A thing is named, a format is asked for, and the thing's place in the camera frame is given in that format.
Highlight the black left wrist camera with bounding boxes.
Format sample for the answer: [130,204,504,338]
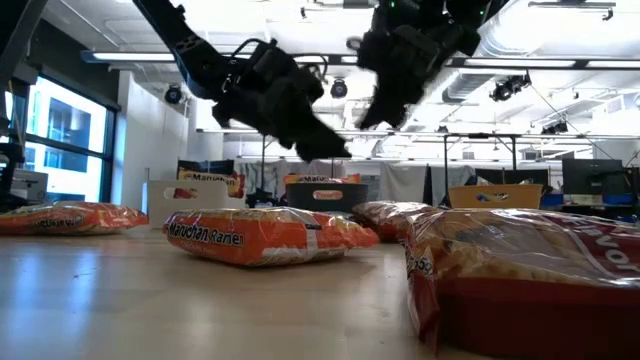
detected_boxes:
[248,41,304,84]

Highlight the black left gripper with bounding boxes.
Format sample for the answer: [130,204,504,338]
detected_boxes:
[211,39,353,164]

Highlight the black monitor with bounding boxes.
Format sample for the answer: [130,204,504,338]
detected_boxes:
[175,158,236,174]
[562,158,625,197]
[474,168,550,187]

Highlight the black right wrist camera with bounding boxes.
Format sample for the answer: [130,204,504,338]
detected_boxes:
[392,24,454,64]

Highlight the black ceiling spotlight cluster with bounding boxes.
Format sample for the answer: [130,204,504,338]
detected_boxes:
[488,73,533,103]

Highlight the orange plastic bin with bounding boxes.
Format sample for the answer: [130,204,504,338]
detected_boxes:
[447,183,545,210]

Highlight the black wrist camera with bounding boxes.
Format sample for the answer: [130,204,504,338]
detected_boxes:
[248,41,304,84]
[392,24,454,64]

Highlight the large window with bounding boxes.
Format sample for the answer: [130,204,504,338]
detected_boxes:
[0,74,116,204]

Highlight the white desktop machine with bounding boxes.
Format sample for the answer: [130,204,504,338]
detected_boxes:
[9,168,50,202]

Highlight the orange ramen noodle pack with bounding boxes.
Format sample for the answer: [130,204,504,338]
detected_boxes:
[162,206,381,268]
[0,201,150,237]
[282,172,362,202]

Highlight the black stand equipment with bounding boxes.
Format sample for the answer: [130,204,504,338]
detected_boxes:
[0,142,26,214]

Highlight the long ceiling light track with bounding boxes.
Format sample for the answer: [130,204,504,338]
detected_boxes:
[82,49,640,70]

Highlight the black metal gantry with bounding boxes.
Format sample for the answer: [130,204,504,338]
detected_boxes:
[197,127,640,179]

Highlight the teal plastic bin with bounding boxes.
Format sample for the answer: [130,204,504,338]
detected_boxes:
[284,182,370,215]

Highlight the blue storage box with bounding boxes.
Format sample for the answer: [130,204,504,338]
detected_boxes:
[542,193,621,207]

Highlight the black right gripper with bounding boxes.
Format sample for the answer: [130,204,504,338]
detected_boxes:
[355,0,482,131]

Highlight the white plastic bin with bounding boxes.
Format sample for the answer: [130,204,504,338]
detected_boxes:
[146,178,247,230]

